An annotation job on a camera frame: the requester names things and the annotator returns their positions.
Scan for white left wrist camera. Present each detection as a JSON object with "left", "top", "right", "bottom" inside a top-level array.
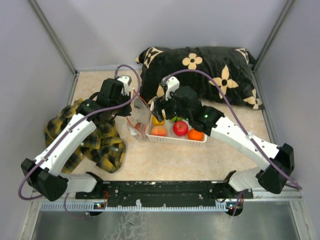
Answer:
[{"left": 117, "top": 75, "right": 132, "bottom": 96}]

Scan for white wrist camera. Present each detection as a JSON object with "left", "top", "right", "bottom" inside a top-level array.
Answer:
[
  {"left": 117, "top": 75, "right": 132, "bottom": 96},
  {"left": 160, "top": 76, "right": 180, "bottom": 101}
]

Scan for black floral plush pillow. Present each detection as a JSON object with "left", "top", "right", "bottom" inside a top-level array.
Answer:
[{"left": 135, "top": 46, "right": 265, "bottom": 110}]

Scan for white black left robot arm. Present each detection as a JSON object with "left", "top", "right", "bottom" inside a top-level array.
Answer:
[{"left": 21, "top": 75, "right": 135, "bottom": 202}]

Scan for clear zip bag orange zipper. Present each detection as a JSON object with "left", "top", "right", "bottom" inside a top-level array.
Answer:
[{"left": 126, "top": 95, "right": 151, "bottom": 141}]

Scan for green striped toy melon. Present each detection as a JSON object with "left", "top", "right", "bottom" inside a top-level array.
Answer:
[{"left": 171, "top": 116, "right": 183, "bottom": 123}]

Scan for orange tangerine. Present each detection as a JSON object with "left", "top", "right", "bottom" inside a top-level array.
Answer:
[{"left": 187, "top": 128, "right": 204, "bottom": 141}]

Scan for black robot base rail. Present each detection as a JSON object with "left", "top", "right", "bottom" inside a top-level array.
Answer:
[{"left": 75, "top": 181, "right": 239, "bottom": 207}]

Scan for aluminium frame rail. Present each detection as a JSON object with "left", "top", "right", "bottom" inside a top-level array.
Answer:
[{"left": 40, "top": 189, "right": 302, "bottom": 216}]

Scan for white perforated plastic basket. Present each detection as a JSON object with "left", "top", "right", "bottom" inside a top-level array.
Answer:
[{"left": 146, "top": 110, "right": 208, "bottom": 147}]

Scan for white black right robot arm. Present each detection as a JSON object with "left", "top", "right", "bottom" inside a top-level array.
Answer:
[{"left": 152, "top": 86, "right": 295, "bottom": 198}]

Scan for orange peach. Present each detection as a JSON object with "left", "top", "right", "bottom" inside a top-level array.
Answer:
[{"left": 150, "top": 125, "right": 168, "bottom": 137}]

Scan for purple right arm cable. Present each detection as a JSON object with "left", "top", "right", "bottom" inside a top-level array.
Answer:
[{"left": 160, "top": 68, "right": 303, "bottom": 191}]

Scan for yellow black plaid shirt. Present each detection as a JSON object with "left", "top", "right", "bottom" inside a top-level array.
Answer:
[{"left": 44, "top": 98, "right": 126, "bottom": 174}]

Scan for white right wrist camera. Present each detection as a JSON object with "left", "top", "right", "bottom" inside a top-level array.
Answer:
[{"left": 160, "top": 76, "right": 180, "bottom": 101}]

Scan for red apple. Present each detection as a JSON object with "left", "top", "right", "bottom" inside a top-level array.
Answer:
[{"left": 172, "top": 120, "right": 189, "bottom": 137}]

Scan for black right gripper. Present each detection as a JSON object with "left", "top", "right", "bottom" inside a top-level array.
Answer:
[{"left": 152, "top": 92, "right": 192, "bottom": 123}]

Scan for yellow lemon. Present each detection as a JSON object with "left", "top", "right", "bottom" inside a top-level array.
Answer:
[{"left": 152, "top": 115, "right": 165, "bottom": 126}]

